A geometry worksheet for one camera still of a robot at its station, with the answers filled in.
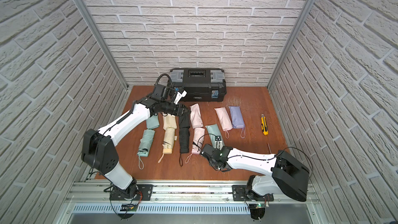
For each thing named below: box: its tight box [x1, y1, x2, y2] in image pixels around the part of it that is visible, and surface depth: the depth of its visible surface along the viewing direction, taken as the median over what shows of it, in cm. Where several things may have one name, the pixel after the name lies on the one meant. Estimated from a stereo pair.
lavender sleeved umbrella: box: [228, 105, 246, 129], surface depth 101 cm
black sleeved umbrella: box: [178, 127, 191, 167], surface depth 91 cm
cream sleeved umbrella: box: [157, 127, 178, 164], surface depth 90 cm
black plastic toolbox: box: [168, 67, 227, 103], surface depth 103 cm
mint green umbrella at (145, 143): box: [136, 128, 156, 170], surface depth 87 cm
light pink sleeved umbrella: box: [213, 106, 234, 139], surface depth 99 cm
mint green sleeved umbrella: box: [205, 123, 224, 151], surface depth 96 cm
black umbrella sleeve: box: [178, 109, 192, 129], surface depth 99 cm
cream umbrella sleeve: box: [162, 112, 178, 131], surface depth 100 cm
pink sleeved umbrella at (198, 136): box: [185, 127, 206, 164], surface depth 89 cm
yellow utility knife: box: [260, 113, 269, 136], surface depth 99 cm
